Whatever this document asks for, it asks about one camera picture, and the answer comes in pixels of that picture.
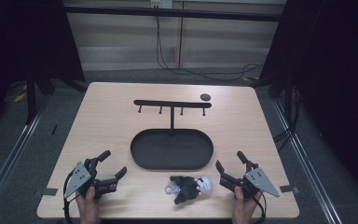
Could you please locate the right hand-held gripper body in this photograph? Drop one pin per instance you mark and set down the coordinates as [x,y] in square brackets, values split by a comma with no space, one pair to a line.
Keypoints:
[261,182]

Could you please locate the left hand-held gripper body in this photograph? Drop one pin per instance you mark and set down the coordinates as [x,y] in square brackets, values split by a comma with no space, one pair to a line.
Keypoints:
[80,177]

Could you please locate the black key rack with tray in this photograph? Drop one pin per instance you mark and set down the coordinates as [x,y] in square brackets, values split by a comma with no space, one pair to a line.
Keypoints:
[171,149]

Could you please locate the person's left hand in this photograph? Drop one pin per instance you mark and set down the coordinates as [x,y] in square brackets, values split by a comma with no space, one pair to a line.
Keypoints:
[88,208]

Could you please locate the person's right hand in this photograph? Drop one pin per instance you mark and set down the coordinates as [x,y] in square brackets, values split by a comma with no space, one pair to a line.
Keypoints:
[242,208]

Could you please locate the grey tape piece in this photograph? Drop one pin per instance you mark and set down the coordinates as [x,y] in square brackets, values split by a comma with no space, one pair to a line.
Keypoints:
[49,191]
[289,188]

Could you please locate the small black tape strip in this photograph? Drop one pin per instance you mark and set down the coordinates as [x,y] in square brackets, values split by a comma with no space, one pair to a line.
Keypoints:
[54,129]

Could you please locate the small black round disc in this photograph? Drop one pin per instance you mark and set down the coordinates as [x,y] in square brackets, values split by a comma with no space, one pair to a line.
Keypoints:
[205,97]

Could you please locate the black metal stand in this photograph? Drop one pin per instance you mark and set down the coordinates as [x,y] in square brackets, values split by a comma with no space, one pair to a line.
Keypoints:
[31,99]

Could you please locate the yellow floor scrap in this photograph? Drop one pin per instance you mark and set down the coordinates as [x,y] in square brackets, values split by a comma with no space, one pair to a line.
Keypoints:
[20,97]

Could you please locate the dark curtain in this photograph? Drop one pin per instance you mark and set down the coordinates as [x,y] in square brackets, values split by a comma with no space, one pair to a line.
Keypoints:
[18,40]
[332,77]

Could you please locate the metal floor rail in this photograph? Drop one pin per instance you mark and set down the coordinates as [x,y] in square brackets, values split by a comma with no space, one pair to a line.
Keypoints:
[9,158]
[307,168]

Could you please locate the black horizontal frame bar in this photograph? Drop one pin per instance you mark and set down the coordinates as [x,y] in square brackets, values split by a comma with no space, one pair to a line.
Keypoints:
[174,13]

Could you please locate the white wall socket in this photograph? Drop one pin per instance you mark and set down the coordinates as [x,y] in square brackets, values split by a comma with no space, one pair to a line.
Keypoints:
[161,3]

